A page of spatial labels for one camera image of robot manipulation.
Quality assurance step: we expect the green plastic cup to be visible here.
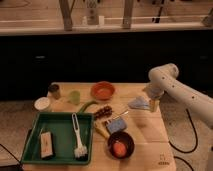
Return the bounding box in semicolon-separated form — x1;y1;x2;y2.
69;90;80;105

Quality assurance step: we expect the white dish brush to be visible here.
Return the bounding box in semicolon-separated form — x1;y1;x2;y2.
71;113;88;158

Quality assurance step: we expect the black cable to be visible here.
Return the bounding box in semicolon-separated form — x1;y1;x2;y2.
168;108;200;171

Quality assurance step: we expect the light blue towel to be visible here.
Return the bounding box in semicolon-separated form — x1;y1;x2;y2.
128;96;150;110

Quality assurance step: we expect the green curved vegetable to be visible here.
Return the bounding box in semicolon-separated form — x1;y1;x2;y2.
78;101;98;113

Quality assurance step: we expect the white small bowl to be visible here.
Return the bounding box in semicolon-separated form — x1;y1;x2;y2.
34;97;50;111

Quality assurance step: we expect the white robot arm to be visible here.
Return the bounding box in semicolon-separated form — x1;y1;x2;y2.
144;63;213;130

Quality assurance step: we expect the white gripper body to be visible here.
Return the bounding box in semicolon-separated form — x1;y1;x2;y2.
144;83;164;100

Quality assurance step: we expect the orange bowl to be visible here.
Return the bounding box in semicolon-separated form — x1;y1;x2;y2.
91;81;115;100

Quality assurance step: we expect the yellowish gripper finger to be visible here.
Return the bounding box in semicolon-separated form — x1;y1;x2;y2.
149;99;159;112

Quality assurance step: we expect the dark pan with orange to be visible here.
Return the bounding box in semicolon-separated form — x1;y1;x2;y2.
94;124;135;159

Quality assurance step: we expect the green plastic tray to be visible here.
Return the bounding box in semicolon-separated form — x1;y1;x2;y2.
21;112;93;165

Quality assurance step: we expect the sponge block in tray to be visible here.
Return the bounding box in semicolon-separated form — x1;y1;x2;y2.
40;132;54;159

